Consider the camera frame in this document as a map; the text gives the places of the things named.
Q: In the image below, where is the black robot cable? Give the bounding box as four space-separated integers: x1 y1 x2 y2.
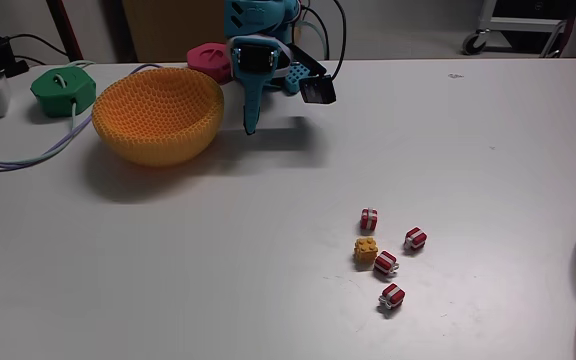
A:
330 0 348 82

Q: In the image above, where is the green hexagonal box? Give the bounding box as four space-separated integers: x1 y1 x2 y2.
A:
29 66 98 119

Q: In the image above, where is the black camera box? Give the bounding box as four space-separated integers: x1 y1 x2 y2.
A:
287 43 338 106

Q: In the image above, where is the dark red pole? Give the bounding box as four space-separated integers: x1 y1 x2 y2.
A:
46 0 85 63

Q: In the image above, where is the black adapter cable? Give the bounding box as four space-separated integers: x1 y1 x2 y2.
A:
7 33 70 66

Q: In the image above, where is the pale green cable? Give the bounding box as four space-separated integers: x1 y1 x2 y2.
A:
37 59 97 164

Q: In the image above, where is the grey wheeled cart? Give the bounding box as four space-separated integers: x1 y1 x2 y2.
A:
461 0 576 59

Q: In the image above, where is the yellow brick cube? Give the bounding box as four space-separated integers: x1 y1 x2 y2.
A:
353 236 380 265

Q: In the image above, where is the pink hexagonal box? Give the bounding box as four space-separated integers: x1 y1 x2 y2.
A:
186 42 234 85

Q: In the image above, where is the red white gift cube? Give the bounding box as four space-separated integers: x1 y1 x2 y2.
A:
403 226 428 252
359 207 379 232
373 250 400 277
378 282 407 311

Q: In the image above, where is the yellow honeycomb basket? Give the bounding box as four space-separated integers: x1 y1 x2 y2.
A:
90 66 226 168

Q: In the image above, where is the purple cable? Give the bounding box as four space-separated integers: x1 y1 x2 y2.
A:
0 62 163 172

